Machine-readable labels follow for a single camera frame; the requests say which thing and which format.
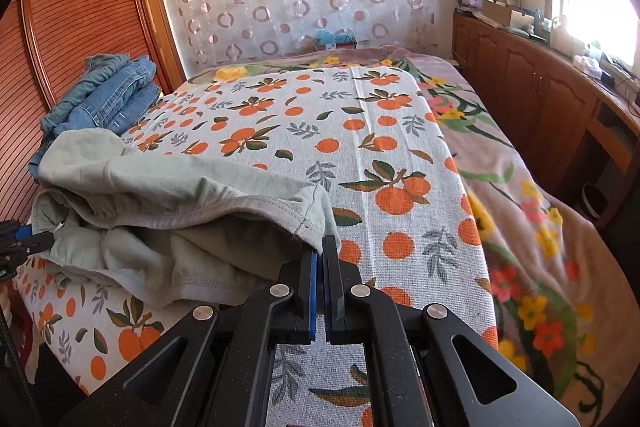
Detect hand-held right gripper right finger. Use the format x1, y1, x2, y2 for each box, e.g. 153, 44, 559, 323
323, 234, 582, 427

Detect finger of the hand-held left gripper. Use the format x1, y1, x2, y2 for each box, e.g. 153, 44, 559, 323
14, 229, 54, 254

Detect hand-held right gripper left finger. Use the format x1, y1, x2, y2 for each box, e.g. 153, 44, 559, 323
59, 249, 318, 427

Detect grey-green pants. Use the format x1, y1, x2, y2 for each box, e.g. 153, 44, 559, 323
31, 128, 342, 307

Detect orange fruit print bed cloth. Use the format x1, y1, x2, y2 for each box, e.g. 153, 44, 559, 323
12, 66, 502, 427

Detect folded blue denim jeans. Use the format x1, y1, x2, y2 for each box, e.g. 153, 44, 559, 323
27, 53, 162, 178

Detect floral pink blanket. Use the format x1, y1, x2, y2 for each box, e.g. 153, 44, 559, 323
187, 46, 612, 427

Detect wooden slatted wardrobe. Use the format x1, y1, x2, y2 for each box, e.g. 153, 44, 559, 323
0, 0, 187, 228

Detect blue box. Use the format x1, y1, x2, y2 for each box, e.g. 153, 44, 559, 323
314, 31, 357, 52

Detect white waste bin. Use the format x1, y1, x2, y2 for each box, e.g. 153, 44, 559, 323
580, 183, 615, 222

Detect wooden low cabinet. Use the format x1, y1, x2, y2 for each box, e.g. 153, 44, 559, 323
451, 9, 640, 228

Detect cardboard box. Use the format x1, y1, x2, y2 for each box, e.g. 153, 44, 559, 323
481, 0, 537, 30

